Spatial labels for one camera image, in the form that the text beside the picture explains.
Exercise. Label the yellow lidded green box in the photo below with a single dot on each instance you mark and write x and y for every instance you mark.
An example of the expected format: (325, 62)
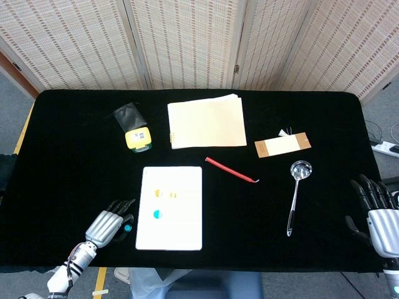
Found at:
(138, 138)

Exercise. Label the brown and cream card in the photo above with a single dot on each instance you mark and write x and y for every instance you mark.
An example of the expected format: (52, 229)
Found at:
(282, 145)

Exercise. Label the metal ladle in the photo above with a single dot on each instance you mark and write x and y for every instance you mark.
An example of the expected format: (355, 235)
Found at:
(300, 170)

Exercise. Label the small white needle packet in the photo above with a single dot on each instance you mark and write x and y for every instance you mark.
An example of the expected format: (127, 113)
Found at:
(283, 133)

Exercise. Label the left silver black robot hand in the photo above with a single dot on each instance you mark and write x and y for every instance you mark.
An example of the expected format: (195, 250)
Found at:
(103, 227)

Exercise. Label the white shoe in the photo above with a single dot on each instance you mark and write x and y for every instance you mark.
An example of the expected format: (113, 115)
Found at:
(121, 274)

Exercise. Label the beige paper notebook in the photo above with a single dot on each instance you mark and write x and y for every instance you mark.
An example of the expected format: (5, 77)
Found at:
(205, 123)

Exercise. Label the black tablecloth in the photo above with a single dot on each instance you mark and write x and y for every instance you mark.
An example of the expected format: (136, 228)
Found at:
(78, 140)

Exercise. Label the brown wooden door frame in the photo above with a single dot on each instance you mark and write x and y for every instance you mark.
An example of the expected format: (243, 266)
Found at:
(15, 73)

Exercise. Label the woven folding screen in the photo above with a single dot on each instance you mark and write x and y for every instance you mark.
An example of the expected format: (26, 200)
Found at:
(187, 43)

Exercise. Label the red candle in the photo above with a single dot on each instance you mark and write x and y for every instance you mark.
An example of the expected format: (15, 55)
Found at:
(230, 169)

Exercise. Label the white rectangular board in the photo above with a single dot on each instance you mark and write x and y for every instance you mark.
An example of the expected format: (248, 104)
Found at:
(180, 230)

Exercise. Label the blue chair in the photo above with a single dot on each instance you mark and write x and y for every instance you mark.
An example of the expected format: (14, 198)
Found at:
(218, 285)

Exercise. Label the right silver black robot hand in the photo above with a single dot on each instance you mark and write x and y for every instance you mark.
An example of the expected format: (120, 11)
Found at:
(385, 230)

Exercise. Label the black fabric pouch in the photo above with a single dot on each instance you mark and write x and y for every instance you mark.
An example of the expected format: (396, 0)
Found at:
(127, 116)

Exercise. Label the orange round magnet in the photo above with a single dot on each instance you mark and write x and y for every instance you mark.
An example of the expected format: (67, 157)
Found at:
(158, 193)
(172, 195)

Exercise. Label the white power strip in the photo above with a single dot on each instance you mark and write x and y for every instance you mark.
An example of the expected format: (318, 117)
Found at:
(386, 148)

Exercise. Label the cyan round magnet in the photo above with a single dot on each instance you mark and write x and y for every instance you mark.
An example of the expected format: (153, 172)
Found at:
(127, 228)
(158, 214)

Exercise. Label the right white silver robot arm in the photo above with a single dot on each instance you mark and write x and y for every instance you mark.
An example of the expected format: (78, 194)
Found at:
(393, 280)

